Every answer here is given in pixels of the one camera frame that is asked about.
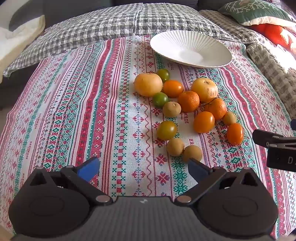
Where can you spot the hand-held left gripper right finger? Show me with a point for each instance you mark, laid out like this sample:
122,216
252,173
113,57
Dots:
197,170

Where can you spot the orange plush cushion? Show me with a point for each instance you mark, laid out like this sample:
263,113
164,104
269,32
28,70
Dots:
275,32

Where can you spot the white ribbed plate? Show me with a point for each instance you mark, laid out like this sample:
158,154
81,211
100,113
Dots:
192,54

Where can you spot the orange tomato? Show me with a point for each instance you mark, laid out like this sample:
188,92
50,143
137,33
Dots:
204,122
173,88
235,134

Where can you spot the yellow green tomato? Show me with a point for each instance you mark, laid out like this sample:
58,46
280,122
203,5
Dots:
166,130

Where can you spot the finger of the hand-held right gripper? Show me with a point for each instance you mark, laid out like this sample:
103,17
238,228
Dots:
293,125
266,138

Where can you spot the beige grey checked blanket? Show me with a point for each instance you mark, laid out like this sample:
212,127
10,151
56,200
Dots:
231,27

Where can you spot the dark grey sofa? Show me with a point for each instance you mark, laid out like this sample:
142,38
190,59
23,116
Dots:
69,9

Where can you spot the grey white woven throw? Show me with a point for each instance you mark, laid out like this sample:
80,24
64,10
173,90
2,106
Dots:
275,69

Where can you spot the green snowflake pillow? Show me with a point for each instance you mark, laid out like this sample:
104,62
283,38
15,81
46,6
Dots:
254,11

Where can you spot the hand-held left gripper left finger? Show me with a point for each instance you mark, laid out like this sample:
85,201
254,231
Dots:
89,170

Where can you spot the beige white blanket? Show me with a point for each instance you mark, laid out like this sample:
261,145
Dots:
16,39

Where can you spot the grey white checked quilt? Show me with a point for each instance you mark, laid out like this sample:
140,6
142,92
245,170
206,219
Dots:
92,30

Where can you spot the orange mandarin with stem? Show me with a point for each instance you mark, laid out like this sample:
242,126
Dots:
217,109

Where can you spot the red green patterned tablecloth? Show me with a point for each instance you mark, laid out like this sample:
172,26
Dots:
92,115

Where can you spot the green citrus fruit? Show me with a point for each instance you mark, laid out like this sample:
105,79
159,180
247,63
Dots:
160,99
163,74

